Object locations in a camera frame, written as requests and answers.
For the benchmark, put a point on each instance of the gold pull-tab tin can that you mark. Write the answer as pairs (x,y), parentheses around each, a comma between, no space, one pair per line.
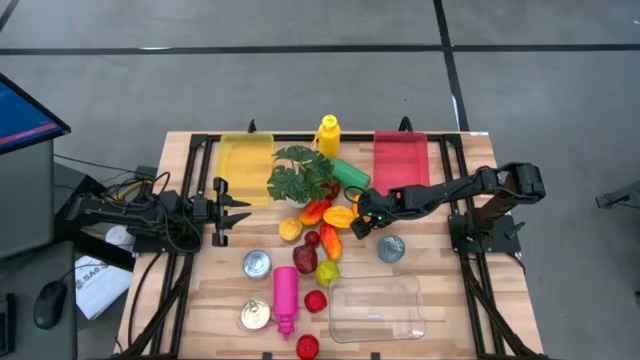
(255,315)

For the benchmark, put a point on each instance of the red orange toy fruit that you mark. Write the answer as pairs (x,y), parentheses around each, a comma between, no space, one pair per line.
(331,241)

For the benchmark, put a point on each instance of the red toy tomato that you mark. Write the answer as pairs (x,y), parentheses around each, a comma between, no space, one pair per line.
(307,347)

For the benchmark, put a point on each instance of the grey cabinet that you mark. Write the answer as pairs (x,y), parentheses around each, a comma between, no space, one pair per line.
(25,200)

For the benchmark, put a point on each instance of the red orange toy pepper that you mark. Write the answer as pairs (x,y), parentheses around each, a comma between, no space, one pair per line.
(314,213)

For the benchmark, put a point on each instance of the shiny red toy fruit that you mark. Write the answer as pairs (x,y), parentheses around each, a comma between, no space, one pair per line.
(334,191)

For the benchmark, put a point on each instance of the green plastic bottle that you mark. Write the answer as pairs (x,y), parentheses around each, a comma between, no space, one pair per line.
(350,176)

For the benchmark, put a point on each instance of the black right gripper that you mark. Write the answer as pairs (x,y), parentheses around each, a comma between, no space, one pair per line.
(382,205)

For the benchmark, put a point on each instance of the green toy apple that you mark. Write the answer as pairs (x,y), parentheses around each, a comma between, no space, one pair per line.
(327,273)

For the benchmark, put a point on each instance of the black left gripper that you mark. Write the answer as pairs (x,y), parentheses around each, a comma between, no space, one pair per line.
(205,210)

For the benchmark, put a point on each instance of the yellow plastic bottle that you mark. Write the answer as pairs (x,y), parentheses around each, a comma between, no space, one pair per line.
(329,140)

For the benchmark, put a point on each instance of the clear plastic tray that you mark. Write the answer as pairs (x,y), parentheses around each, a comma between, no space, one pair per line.
(375,310)

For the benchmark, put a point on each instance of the pink plastic bottle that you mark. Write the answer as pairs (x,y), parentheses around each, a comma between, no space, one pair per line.
(285,290)

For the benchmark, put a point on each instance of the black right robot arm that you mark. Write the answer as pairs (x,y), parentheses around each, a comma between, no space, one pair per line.
(450,192)

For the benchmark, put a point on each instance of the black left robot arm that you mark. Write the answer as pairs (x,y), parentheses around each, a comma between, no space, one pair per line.
(120,212)

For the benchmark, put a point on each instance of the black computer mouse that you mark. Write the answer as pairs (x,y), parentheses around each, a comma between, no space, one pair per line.
(50,302)

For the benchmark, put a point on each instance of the black power adapter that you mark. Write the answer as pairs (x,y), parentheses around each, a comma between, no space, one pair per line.
(145,172)

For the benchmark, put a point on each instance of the orange toy mango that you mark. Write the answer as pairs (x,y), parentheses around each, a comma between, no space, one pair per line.
(355,210)

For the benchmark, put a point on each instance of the small red apple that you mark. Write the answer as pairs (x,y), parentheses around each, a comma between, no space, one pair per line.
(315,301)

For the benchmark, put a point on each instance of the red translucent plastic tray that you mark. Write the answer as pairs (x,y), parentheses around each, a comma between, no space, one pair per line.
(400,160)

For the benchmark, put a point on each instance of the computer monitor blue screen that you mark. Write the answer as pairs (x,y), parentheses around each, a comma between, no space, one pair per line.
(25,120)

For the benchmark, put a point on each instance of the white paper booklet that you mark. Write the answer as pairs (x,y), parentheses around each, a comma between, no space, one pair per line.
(100,290)

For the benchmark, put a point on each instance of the black table clamp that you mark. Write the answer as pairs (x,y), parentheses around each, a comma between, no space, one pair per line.
(251,126)
(405,124)

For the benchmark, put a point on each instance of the dark red toy pear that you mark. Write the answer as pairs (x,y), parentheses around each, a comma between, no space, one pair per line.
(305,259)

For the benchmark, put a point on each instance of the yellow translucent plastic tray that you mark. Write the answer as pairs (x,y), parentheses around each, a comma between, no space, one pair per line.
(245,165)

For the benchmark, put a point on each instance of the yellow toy starfruit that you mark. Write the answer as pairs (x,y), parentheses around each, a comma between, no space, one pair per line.
(339,216)

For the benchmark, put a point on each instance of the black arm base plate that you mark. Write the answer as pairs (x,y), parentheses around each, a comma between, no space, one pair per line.
(457,235)
(150,246)

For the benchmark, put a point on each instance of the white cup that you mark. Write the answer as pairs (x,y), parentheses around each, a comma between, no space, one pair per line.
(117,235)

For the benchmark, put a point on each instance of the yellow toy lemon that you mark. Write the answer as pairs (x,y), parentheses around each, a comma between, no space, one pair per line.
(291,229)

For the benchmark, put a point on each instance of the black metal table frame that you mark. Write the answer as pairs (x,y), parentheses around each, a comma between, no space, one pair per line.
(295,137)

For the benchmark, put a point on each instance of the dark grey side desk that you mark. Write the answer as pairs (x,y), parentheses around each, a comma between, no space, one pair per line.
(30,265)

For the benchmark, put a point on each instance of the artificial green potted plant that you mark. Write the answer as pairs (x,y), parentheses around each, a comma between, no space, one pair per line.
(300,180)

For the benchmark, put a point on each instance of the silver tin can blue label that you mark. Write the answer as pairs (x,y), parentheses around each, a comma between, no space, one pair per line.
(391,249)

